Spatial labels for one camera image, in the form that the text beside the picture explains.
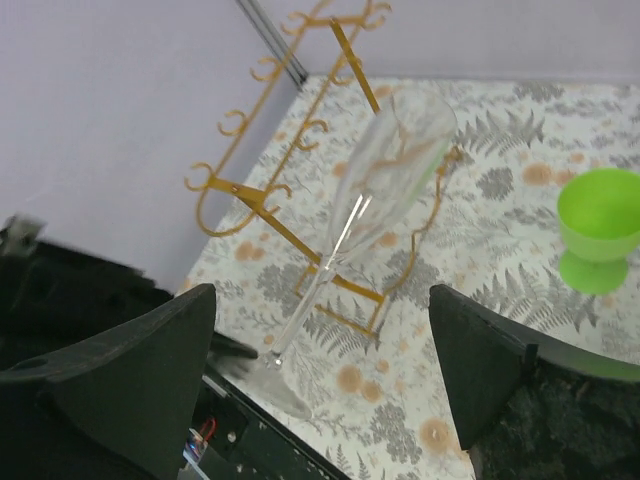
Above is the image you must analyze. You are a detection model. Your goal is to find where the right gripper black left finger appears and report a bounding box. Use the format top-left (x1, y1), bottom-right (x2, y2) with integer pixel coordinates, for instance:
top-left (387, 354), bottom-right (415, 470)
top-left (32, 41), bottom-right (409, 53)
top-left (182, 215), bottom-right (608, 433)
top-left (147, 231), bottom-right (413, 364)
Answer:
top-left (1, 284), bottom-right (216, 479)

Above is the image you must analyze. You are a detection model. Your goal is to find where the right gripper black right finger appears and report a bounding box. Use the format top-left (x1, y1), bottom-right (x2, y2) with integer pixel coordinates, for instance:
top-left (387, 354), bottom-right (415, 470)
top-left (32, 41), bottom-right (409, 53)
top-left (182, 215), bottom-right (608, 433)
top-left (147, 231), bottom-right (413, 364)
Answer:
top-left (429, 285), bottom-right (639, 480)

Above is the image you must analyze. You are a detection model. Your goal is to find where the green plastic wine glass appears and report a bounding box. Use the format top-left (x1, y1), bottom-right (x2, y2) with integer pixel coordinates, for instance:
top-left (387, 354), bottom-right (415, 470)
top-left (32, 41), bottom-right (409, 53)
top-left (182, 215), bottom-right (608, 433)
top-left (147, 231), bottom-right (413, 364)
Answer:
top-left (557, 168), bottom-right (639, 295)

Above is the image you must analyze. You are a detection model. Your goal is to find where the clear wine glass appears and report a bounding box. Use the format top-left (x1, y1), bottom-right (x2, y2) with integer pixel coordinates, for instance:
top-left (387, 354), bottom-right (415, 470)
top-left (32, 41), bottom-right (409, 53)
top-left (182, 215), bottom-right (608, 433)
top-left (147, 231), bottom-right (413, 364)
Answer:
top-left (238, 87), bottom-right (457, 419)

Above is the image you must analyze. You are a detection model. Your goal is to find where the floral patterned table mat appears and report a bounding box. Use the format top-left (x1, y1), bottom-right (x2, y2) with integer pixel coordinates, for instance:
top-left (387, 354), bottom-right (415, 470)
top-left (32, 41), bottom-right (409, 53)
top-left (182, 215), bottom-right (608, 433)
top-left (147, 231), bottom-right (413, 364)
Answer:
top-left (182, 76), bottom-right (639, 479)

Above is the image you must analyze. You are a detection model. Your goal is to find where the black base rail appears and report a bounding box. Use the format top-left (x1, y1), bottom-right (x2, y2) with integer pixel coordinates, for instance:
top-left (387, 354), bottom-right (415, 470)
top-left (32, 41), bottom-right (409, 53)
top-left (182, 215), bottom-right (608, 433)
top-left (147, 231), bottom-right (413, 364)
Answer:
top-left (184, 369), bottom-right (347, 480)

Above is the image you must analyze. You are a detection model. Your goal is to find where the gold wire wine glass rack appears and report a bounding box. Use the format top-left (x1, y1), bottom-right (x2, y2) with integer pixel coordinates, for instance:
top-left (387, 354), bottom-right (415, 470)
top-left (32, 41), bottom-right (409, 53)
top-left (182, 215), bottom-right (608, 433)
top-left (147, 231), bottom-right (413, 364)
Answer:
top-left (189, 1), bottom-right (476, 344)

